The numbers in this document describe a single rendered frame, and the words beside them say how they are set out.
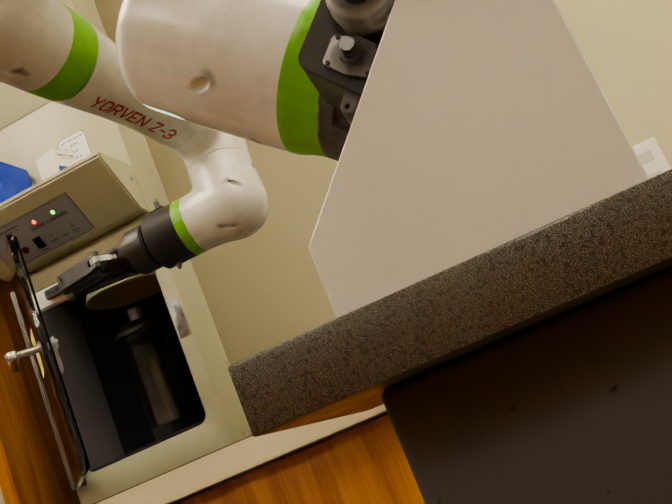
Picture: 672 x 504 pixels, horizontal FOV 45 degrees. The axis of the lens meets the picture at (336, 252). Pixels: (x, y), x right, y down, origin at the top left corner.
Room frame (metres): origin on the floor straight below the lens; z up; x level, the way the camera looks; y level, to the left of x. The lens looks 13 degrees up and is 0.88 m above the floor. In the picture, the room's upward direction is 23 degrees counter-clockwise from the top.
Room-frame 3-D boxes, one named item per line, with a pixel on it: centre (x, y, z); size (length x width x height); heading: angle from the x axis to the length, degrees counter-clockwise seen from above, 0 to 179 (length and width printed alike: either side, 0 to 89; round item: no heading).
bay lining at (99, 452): (1.56, 0.42, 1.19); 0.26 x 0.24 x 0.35; 78
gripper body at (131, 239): (1.22, 0.30, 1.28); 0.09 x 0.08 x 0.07; 78
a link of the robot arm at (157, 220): (1.20, 0.23, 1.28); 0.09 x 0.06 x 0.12; 168
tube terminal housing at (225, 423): (1.57, 0.42, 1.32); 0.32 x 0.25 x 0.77; 78
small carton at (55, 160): (1.38, 0.41, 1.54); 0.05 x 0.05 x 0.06; 62
